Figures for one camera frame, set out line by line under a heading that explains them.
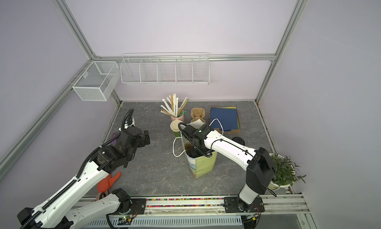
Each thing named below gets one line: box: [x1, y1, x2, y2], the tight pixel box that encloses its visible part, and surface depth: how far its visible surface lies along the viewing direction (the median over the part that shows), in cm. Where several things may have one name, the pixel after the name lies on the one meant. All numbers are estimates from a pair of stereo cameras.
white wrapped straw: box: [172, 93, 178, 117], surface depth 101 cm
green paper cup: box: [170, 119, 184, 138], surface depth 96 cm
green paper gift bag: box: [181, 131, 218, 179], surface depth 71 cm
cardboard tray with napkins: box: [209, 106, 241, 135], surface depth 111 cm
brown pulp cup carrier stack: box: [190, 107, 206, 124], surface depth 113 cm
